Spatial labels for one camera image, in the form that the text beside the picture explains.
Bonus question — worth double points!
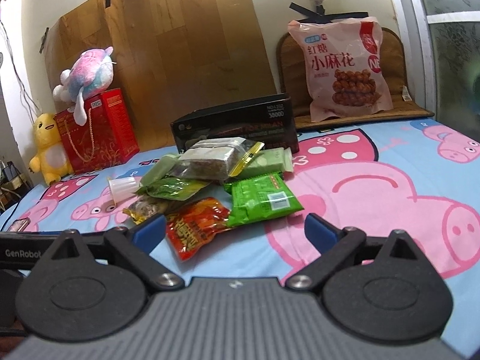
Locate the yellow peanut snack packet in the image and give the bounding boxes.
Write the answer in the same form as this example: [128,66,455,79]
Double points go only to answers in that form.
[122,196,174,224]

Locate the white jelly cup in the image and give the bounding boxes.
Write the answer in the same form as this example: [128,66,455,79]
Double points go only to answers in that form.
[107,176,140,205]

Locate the red spicy snack packet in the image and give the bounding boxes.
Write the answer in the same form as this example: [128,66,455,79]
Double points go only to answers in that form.
[166,197,230,262]

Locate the dark green snack packet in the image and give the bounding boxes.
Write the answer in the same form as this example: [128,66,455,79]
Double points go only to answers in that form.
[135,177,210,202]

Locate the olive green snack packet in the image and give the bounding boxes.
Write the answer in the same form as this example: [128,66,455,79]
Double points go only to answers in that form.
[140,154,179,187]

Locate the bright green snack pack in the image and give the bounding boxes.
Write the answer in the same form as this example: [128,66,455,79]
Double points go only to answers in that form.
[224,172,304,228]

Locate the pale green wafer pack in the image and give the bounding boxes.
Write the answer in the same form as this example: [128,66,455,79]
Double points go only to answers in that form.
[235,147,294,180]

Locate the clear bag of nut bars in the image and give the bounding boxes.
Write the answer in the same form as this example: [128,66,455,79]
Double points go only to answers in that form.
[168,136,264,182]

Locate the black metal tin box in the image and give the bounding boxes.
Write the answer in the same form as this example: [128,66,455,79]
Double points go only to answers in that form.
[171,94,299,154]

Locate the yellow duck plush toy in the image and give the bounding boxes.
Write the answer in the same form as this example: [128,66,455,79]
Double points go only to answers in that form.
[28,113,73,186]

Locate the red gift bag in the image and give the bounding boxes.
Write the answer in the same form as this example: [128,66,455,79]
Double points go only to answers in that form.
[54,88,139,174]

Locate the pink blue plush toy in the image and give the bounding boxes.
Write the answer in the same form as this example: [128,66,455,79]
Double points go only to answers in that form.
[52,46,114,126]

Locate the large pink snack bag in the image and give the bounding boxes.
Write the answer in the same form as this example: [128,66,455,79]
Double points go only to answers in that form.
[288,16,393,122]

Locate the wood-pattern cardboard sheet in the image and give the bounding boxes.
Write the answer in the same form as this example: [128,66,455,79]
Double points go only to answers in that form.
[43,0,276,151]

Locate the black tape cross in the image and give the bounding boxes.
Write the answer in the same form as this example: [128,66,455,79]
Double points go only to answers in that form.
[289,2,368,24]

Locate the frosted glass sliding door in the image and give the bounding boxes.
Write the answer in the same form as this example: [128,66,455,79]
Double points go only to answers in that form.
[392,0,479,139]

